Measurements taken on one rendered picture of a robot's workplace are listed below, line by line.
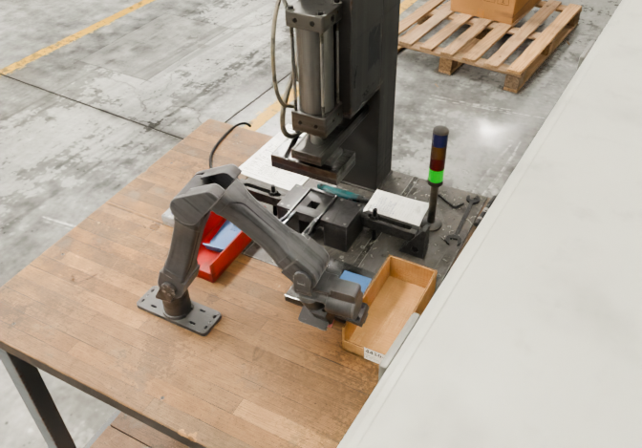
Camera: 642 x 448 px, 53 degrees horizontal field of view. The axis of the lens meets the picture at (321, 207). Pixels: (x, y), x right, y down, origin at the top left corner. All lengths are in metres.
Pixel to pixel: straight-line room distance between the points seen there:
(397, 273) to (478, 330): 1.11
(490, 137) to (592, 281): 3.29
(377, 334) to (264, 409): 0.30
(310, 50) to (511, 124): 2.65
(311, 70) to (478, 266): 0.96
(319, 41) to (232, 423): 0.79
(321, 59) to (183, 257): 0.50
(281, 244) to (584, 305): 0.78
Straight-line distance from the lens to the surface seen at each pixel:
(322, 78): 1.39
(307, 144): 1.52
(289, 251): 1.19
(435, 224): 1.72
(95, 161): 3.77
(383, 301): 1.52
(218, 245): 1.68
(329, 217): 1.61
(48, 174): 3.77
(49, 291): 1.70
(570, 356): 0.46
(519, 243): 0.53
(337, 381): 1.39
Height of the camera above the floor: 2.03
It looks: 39 degrees down
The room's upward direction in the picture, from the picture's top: 2 degrees counter-clockwise
